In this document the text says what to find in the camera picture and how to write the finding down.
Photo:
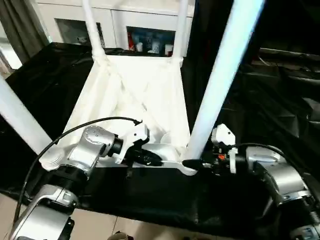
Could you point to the white plastic table top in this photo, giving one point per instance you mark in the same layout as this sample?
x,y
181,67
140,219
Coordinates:
x,y
135,90

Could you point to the white plastic table leg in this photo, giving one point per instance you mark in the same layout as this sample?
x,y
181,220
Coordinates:
x,y
92,30
225,75
181,30
20,115

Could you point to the black mat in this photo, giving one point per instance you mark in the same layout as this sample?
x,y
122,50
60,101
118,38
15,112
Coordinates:
x,y
165,200

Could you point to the grey left robot foot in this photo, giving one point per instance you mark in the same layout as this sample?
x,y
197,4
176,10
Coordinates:
x,y
120,236

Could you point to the black metal bar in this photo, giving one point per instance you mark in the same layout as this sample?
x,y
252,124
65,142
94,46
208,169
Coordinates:
x,y
292,55

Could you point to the white cabinet with glass doors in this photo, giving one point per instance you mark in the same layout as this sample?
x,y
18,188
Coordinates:
x,y
120,15

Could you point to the grey curtain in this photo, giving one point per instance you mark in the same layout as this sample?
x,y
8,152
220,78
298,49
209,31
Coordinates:
x,y
25,25

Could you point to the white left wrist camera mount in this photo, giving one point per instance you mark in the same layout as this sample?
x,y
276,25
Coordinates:
x,y
135,135

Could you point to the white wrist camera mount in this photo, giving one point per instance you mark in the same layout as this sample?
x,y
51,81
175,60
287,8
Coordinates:
x,y
223,135
135,135

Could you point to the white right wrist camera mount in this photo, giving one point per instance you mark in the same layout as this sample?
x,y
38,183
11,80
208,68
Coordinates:
x,y
223,135

